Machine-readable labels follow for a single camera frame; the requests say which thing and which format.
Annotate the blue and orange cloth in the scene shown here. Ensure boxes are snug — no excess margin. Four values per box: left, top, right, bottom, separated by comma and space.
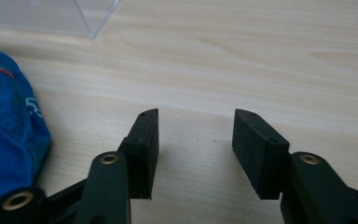
0, 37, 52, 216

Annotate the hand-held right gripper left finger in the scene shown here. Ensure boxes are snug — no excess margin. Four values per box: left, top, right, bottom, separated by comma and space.
74, 107, 159, 224

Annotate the clear plastic box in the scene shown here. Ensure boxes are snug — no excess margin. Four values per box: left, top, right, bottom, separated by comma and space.
0, 0, 120, 39

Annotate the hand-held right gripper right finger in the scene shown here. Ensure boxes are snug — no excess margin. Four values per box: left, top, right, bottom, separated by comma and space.
231, 108, 358, 224

